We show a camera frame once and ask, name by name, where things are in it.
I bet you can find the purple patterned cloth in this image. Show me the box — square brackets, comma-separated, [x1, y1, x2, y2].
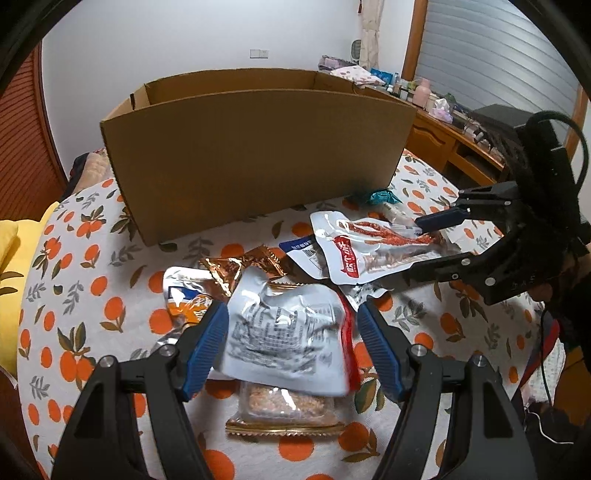
[318, 55, 352, 72]

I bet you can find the grey window blind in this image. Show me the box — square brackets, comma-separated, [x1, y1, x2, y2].
[406, 0, 583, 153]

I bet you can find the black box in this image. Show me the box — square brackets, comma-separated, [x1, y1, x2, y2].
[471, 104, 532, 139]

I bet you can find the orange-fruit print blanket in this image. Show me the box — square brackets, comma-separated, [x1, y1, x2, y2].
[16, 148, 568, 480]

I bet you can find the teal snack packet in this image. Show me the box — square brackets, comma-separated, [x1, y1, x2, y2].
[355, 188, 402, 206]

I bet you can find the white packet of red strips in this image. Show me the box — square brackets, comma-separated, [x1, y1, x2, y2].
[310, 210, 458, 284]

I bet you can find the copper foil snack packet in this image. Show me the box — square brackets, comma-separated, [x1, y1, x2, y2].
[198, 246, 289, 298]

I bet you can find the wooden desk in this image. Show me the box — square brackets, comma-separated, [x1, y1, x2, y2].
[360, 85, 509, 185]

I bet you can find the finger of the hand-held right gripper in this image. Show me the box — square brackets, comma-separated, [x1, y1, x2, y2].
[414, 181, 525, 236]
[401, 251, 497, 296]

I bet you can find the folded pink floral cloth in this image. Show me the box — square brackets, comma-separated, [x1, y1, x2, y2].
[330, 65, 384, 86]

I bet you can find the silver foil packet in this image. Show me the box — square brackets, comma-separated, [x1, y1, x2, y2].
[339, 281, 393, 308]

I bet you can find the black cable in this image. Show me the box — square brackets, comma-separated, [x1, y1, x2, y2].
[526, 111, 591, 185]

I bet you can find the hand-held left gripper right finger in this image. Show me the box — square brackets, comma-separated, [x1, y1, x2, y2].
[357, 300, 539, 480]

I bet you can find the brown cardboard box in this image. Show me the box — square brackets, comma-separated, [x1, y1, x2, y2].
[100, 68, 419, 247]

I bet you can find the wooden slatted wardrobe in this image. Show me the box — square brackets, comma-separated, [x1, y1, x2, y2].
[0, 44, 70, 222]

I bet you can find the clear pale sausage packet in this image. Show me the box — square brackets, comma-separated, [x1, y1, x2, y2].
[381, 203, 419, 232]

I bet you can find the row of small bottles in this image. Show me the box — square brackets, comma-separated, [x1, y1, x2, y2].
[369, 68, 416, 100]

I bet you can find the pink bottle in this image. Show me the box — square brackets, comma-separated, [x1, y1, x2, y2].
[413, 78, 432, 109]

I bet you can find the orange and white snack packet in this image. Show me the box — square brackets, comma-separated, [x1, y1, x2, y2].
[154, 267, 218, 352]

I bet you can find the white navy-edged snack packet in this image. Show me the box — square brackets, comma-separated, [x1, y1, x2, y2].
[279, 235, 331, 280]

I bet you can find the clear-wrapped brown cake packet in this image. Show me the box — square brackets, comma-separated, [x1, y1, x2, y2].
[225, 381, 347, 437]

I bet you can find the silver grey snack packet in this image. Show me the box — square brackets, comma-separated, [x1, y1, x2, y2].
[219, 267, 363, 397]

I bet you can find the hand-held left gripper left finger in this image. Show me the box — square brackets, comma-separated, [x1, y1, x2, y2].
[51, 302, 230, 480]

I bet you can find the yellow pillow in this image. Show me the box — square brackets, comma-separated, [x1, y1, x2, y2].
[0, 219, 47, 377]

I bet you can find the white tissue pack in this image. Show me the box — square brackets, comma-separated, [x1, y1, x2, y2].
[429, 95, 455, 123]

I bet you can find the beige curtain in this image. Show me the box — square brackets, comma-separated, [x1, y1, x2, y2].
[361, 0, 382, 72]

